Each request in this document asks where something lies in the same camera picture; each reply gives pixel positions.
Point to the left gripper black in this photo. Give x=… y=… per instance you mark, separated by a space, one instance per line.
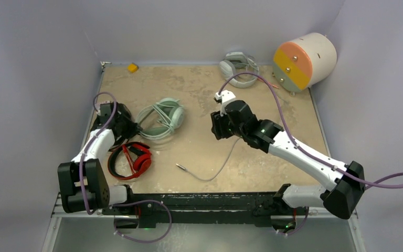
x=133 y=129

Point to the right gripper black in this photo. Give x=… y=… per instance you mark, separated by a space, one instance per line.
x=219 y=125

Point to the black blue headphones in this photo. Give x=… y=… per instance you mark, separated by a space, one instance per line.
x=106 y=111

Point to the red headphones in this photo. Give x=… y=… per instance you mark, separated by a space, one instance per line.
x=138 y=156

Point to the mint green headphones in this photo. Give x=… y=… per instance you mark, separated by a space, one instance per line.
x=171 y=115

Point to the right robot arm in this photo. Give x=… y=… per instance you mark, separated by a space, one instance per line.
x=337 y=193

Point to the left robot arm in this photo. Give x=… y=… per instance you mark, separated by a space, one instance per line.
x=83 y=186

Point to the white grey headphones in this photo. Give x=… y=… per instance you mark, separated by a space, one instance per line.
x=237 y=62

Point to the yellow small block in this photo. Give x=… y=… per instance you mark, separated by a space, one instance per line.
x=132 y=67

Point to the round pastel drawer cabinet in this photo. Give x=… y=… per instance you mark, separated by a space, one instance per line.
x=302 y=62

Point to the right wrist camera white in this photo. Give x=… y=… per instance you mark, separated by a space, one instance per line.
x=224 y=98

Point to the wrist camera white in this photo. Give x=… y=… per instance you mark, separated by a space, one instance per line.
x=224 y=98
x=97 y=106

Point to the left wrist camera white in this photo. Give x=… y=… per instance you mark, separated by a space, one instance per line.
x=97 y=106

